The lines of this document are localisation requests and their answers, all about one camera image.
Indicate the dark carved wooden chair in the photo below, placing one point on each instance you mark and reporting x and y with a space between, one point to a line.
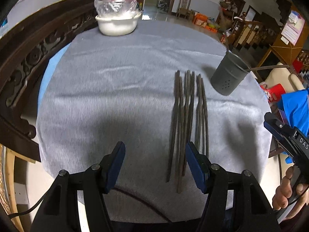
25 52

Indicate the black perforated utensil holder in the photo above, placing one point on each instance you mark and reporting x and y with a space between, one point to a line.
229 74

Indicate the person right hand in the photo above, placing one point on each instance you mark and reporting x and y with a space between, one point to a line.
284 192

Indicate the blue cloth garment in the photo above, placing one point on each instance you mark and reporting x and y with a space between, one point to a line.
295 107

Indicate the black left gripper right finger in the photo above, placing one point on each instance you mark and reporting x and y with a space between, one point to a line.
235 201

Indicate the cream sofa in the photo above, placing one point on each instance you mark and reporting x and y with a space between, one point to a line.
281 75

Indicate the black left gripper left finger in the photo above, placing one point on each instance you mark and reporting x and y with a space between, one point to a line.
59 209

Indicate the white ceramic bowl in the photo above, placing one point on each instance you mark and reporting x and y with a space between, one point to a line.
117 27

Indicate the wall calendar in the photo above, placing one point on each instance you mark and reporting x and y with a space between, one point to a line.
293 28

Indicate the orange cardboard box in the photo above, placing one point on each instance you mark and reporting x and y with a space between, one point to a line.
202 21

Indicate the clear plastic bag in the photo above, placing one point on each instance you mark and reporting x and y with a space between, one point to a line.
116 8

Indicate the grey table cloth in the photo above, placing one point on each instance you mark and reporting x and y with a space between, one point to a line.
110 89

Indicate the wooden chair far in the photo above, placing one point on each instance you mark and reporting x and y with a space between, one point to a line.
183 8

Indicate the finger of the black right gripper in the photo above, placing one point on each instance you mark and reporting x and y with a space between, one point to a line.
281 132

